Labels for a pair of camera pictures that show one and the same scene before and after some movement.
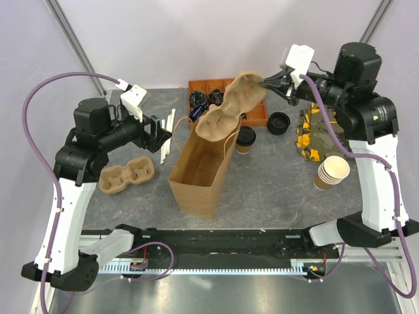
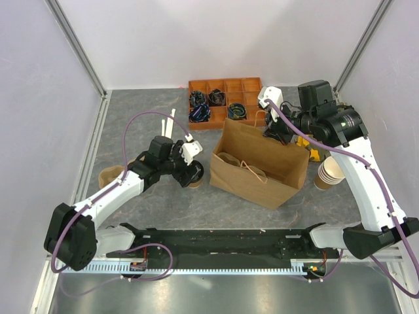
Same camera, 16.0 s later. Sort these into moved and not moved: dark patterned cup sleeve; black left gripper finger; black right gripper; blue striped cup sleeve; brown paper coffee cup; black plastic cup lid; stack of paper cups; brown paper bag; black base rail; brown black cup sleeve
Moved: black right gripper; black plastic cup lid; black left gripper finger; brown paper bag; brown paper coffee cup
Not moved: blue striped cup sleeve; black base rail; dark patterned cup sleeve; stack of paper cups; brown black cup sleeve
